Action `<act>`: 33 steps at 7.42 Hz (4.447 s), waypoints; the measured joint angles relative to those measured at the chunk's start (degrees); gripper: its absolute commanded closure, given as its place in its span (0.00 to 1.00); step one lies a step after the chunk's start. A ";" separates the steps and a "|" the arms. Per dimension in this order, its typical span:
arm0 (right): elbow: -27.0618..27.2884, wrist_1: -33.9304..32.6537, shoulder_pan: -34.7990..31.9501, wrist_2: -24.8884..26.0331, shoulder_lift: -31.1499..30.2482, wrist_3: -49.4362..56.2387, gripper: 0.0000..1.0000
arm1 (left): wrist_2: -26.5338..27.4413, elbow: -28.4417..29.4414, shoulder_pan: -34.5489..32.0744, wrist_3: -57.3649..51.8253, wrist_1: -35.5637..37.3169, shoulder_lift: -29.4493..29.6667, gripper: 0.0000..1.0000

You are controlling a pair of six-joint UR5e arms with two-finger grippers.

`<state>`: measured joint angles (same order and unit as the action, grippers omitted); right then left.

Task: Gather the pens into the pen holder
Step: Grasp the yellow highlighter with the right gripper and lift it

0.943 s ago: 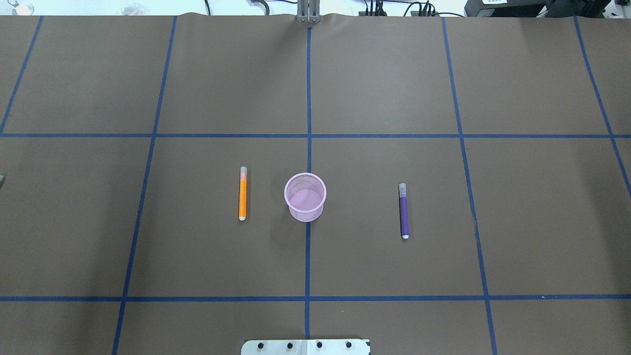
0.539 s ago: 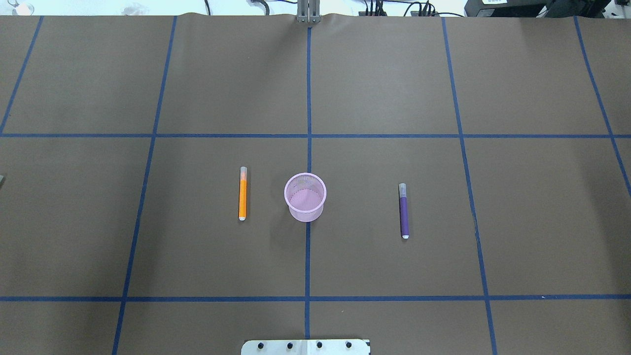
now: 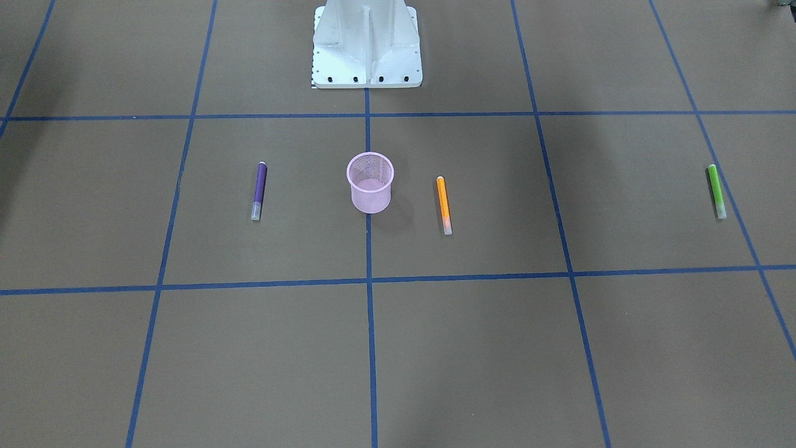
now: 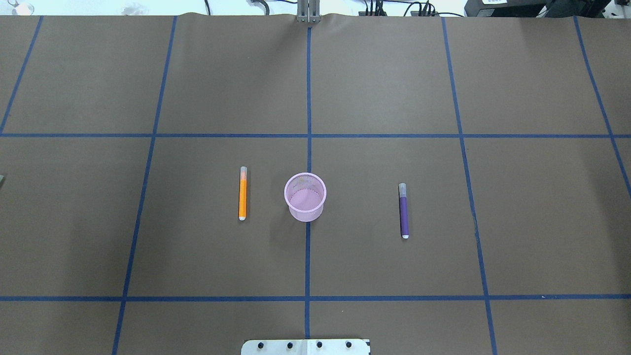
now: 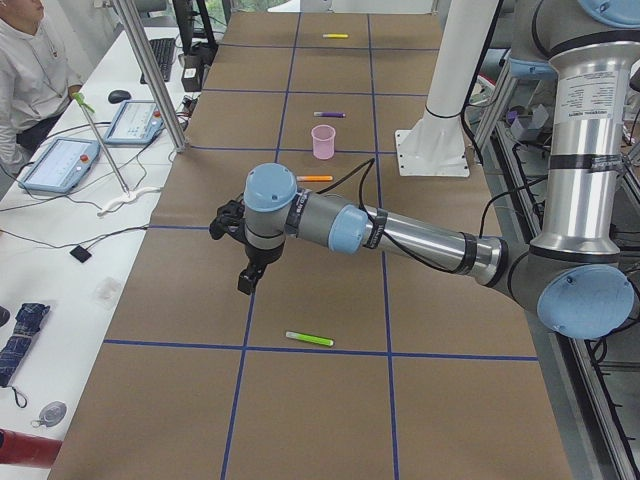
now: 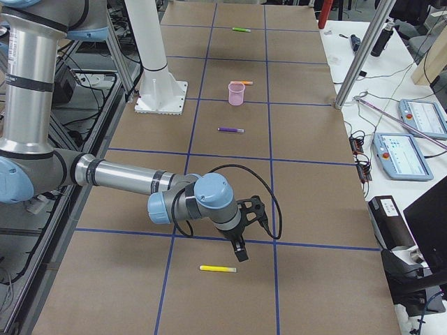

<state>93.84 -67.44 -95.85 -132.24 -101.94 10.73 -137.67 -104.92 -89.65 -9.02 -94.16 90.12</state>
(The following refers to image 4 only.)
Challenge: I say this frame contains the white column base plate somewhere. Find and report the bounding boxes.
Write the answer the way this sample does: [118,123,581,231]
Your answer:
[241,338,371,355]

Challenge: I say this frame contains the pink mesh pen holder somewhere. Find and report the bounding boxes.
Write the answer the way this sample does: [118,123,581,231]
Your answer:
[282,172,327,222]

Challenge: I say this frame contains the aluminium frame post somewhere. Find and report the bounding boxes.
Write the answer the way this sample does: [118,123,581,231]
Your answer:
[297,0,321,24]

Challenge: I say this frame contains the orange marker pen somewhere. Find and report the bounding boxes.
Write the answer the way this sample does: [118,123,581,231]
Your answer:
[238,166,248,221]

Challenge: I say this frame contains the purple marker pen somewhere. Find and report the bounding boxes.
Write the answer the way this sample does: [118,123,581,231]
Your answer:
[398,183,410,240]

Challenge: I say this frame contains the black box device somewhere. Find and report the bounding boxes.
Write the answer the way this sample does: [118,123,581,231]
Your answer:
[464,0,546,18]

